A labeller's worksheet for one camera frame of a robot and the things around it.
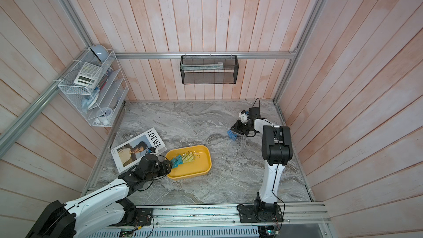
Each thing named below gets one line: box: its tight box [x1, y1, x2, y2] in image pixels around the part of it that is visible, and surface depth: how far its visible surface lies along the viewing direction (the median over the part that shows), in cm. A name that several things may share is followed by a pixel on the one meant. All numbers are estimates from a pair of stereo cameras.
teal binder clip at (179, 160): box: [176, 154, 183, 166], surface depth 91 cm
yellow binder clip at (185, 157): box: [181, 152, 189, 164], surface depth 92 cm
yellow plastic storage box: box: [165, 144, 213, 181], surface depth 91 cm
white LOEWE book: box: [110, 127, 167, 174], surface depth 93 cm
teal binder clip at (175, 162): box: [170, 157, 180, 170], surface depth 90 cm
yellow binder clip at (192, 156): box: [188, 150, 204, 162], surface depth 92 cm
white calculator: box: [73, 62, 103, 89], surface depth 77 cm
